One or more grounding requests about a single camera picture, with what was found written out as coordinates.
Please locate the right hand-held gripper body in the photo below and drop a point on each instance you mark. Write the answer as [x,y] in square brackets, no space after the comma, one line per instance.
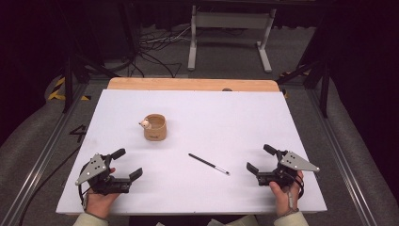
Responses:
[296,163]

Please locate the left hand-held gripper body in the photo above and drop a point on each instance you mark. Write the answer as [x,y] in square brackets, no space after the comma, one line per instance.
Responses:
[94,168]

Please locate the round wooden pen holder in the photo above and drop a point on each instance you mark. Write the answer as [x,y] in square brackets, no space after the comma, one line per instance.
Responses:
[155,133]

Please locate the black pen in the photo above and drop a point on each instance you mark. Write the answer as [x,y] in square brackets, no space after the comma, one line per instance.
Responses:
[207,163]

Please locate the person's left hand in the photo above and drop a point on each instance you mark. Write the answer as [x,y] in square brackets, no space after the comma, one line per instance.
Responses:
[98,203]

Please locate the person's right hand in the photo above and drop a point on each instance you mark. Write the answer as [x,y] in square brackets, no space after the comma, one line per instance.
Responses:
[282,197]

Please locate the small pale figurine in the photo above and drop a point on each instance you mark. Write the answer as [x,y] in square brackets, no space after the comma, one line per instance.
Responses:
[145,124]

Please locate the person's pale clothing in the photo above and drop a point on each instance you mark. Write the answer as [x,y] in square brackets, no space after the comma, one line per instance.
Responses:
[232,221]

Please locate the white table mat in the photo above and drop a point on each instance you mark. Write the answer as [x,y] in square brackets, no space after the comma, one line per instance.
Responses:
[200,125]

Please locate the yellow black floor tape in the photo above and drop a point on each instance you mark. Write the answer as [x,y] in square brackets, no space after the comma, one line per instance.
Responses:
[56,92]

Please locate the black metal stand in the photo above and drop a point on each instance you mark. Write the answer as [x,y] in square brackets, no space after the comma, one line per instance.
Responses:
[323,81]
[68,78]

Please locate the wooden table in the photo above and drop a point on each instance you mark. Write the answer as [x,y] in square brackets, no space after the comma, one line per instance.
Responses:
[188,84]

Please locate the white metal stand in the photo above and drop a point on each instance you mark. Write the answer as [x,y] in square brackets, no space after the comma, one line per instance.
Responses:
[232,20]

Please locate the aluminium floor rail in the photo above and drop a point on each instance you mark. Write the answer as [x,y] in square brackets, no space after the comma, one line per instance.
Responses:
[44,157]
[342,157]

